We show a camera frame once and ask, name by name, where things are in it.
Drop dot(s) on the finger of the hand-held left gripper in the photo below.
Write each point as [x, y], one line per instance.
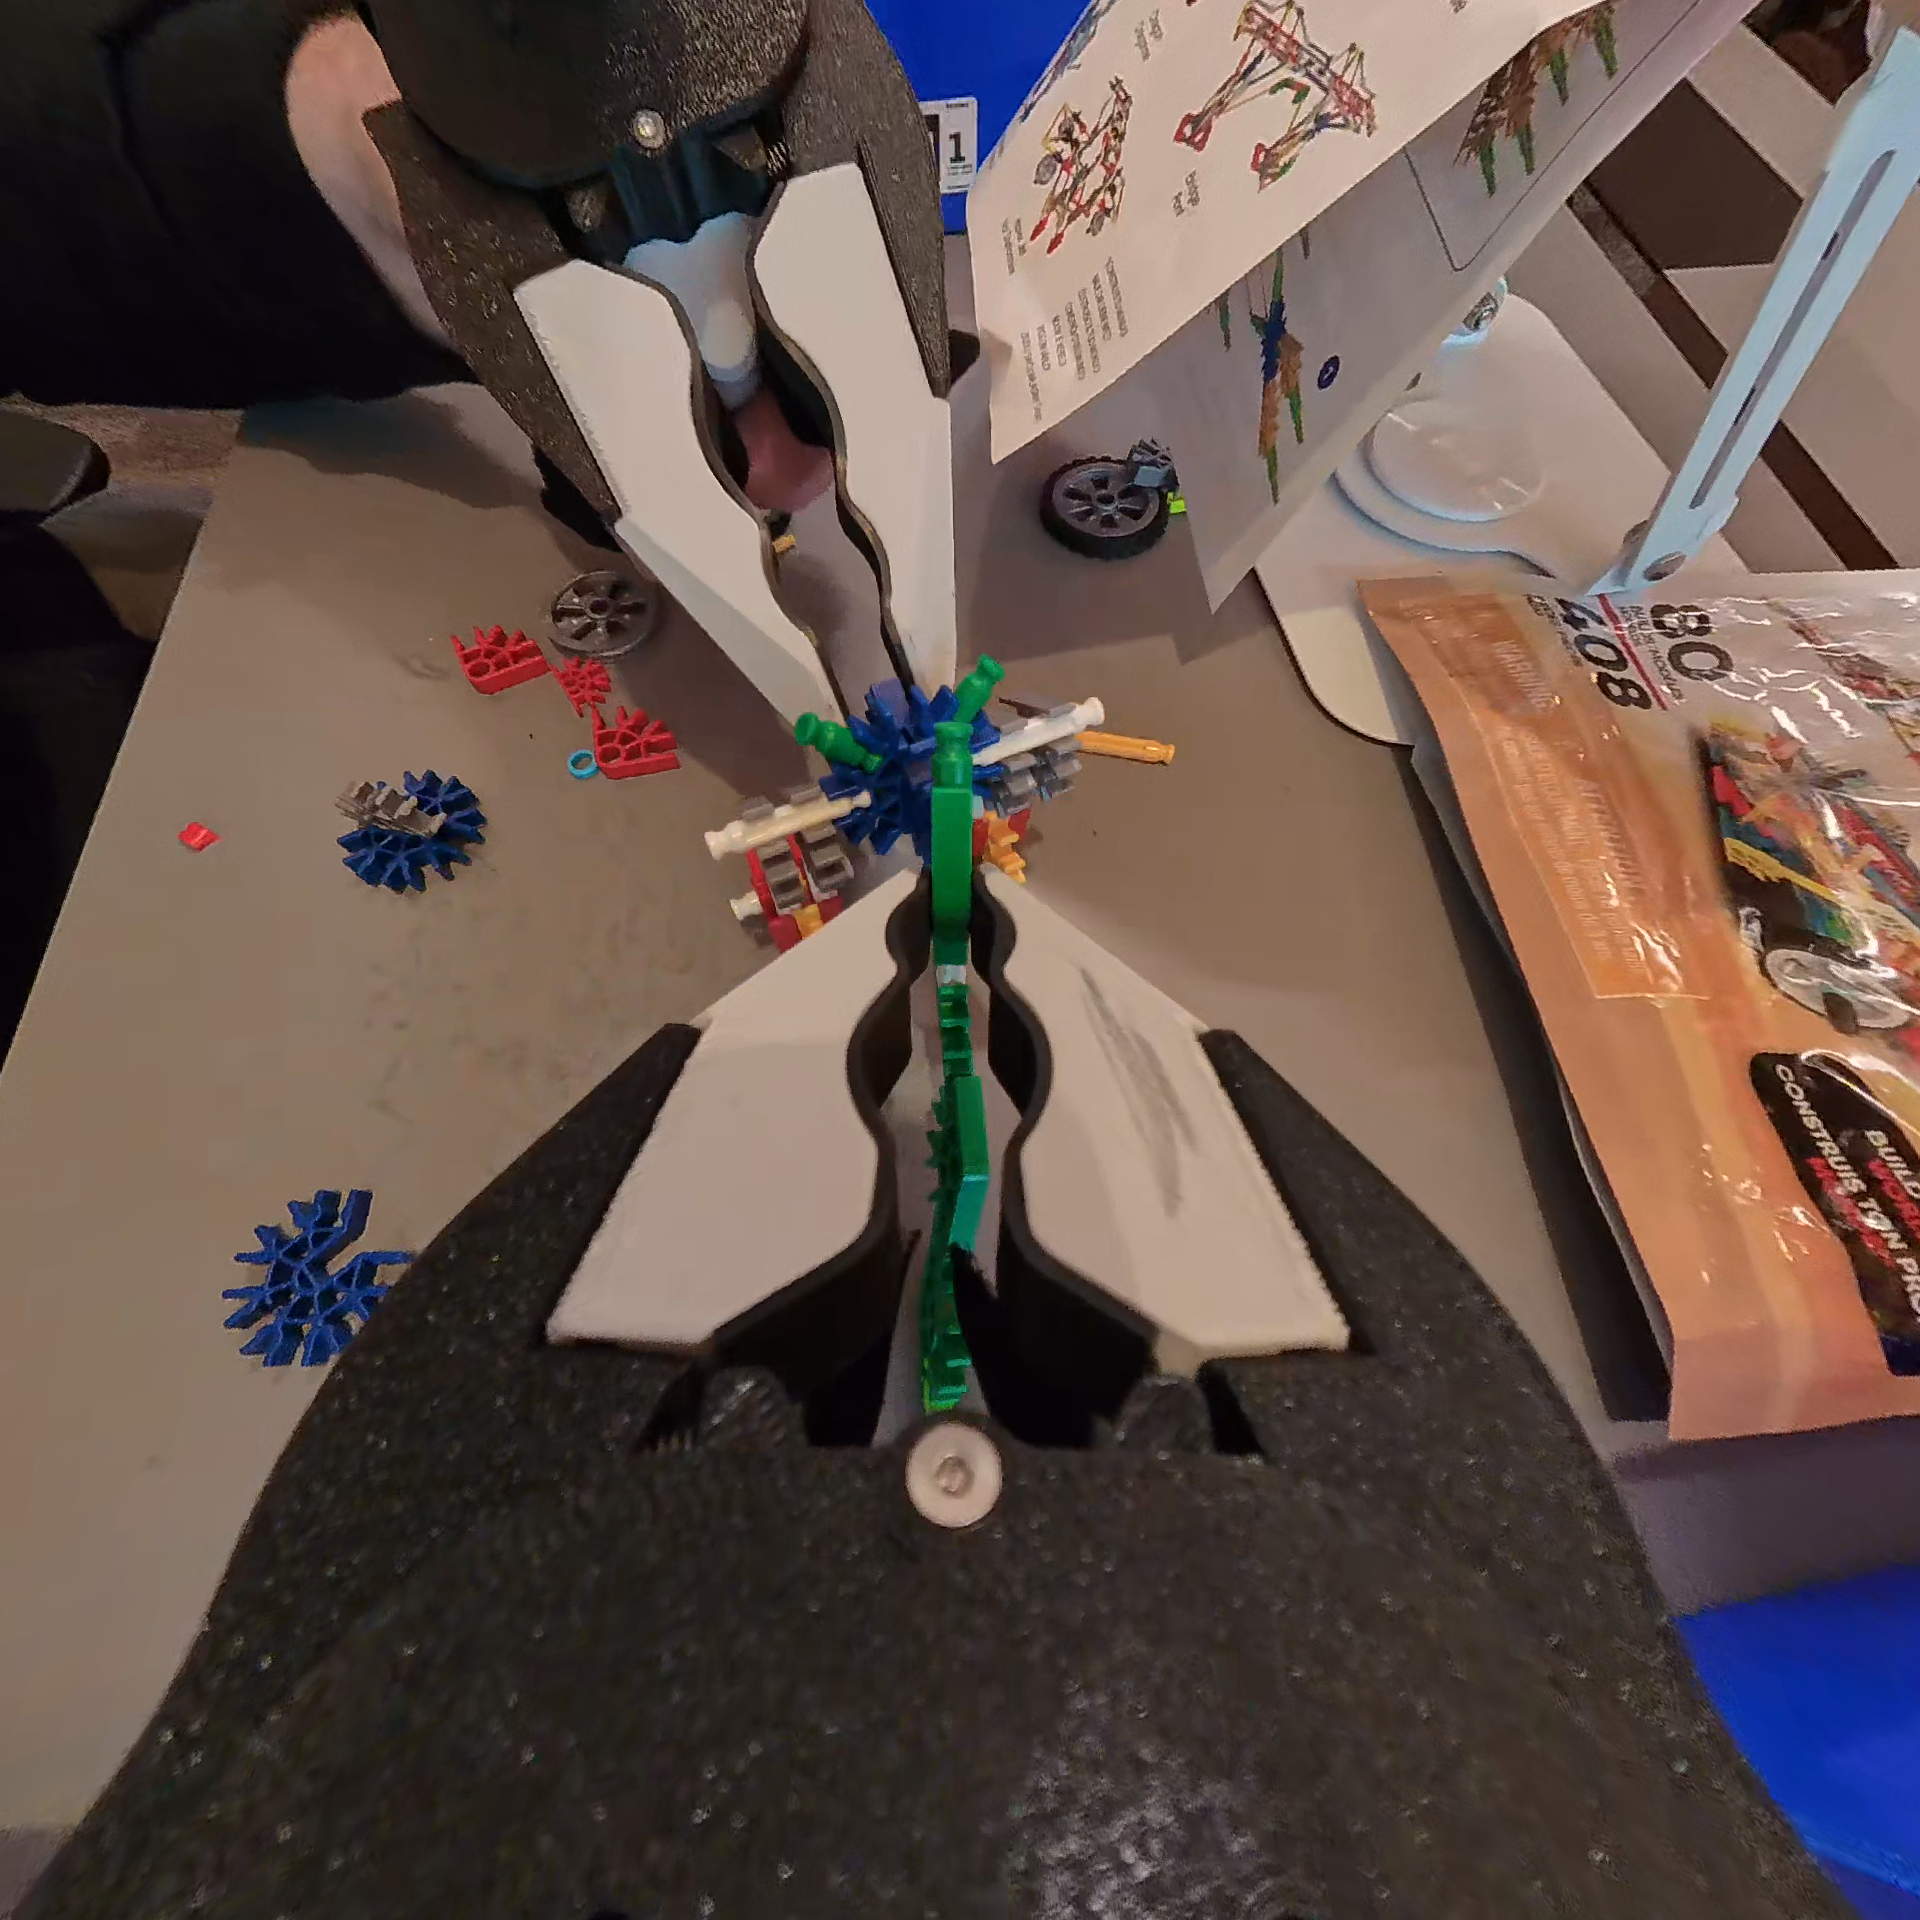
[868, 390]
[628, 405]

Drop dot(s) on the orange toy rod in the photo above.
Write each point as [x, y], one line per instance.
[1124, 745]

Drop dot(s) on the white document stand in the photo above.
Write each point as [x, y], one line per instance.
[1440, 452]

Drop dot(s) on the blue labelled bin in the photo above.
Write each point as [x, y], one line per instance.
[960, 44]

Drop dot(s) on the blue and grey connector pair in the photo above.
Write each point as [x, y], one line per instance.
[411, 840]

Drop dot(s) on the colourful toy construction model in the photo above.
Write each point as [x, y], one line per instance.
[885, 751]

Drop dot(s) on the dark spoked wheel hub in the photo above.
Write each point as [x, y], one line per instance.
[603, 613]

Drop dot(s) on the dark flat board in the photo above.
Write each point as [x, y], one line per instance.
[1604, 1349]

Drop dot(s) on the printed instruction booklet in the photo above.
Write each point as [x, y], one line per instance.
[1201, 225]

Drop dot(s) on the orange toy set package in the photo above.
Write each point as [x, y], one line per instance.
[1620, 974]

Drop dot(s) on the blue snowflake toy connector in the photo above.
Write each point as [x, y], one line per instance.
[307, 1283]

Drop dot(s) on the black tyre toy wheel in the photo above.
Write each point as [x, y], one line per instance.
[1102, 503]

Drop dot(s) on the person's dark clothed body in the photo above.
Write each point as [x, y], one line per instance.
[59, 721]

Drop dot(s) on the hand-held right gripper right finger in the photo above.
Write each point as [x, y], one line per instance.
[1171, 1184]

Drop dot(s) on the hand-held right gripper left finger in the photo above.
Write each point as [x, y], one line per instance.
[720, 1184]

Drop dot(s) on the blue storage bin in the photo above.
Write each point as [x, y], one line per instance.
[1800, 1724]

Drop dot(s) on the small red toy connector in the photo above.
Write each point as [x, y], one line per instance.
[584, 687]

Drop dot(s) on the person's left hand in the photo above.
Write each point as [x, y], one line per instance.
[338, 150]

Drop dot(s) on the person's left forearm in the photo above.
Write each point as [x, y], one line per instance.
[148, 195]

